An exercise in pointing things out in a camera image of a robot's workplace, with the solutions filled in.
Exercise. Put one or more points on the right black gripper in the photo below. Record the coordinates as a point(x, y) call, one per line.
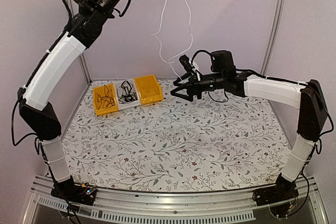
point(193, 83)

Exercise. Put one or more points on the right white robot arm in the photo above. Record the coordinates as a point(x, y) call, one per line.
point(306, 97)

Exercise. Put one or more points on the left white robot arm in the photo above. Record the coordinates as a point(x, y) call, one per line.
point(86, 20)

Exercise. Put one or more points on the right yellow plastic bin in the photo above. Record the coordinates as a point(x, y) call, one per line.
point(149, 89)

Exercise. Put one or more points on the yellow plastic bin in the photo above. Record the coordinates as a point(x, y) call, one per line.
point(149, 89)
point(104, 99)

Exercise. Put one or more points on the white translucent plastic bin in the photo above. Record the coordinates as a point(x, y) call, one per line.
point(126, 94)

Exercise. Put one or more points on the left yellow plastic bin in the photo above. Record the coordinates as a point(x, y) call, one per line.
point(104, 99)

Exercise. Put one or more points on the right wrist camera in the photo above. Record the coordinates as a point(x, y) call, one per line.
point(188, 67)

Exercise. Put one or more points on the right aluminium frame post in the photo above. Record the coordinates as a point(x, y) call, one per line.
point(273, 35)

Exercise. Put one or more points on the front aluminium rail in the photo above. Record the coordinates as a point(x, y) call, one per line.
point(120, 206)

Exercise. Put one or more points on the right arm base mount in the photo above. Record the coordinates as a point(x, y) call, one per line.
point(283, 190)

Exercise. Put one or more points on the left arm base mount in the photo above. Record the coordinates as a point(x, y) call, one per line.
point(68, 190)

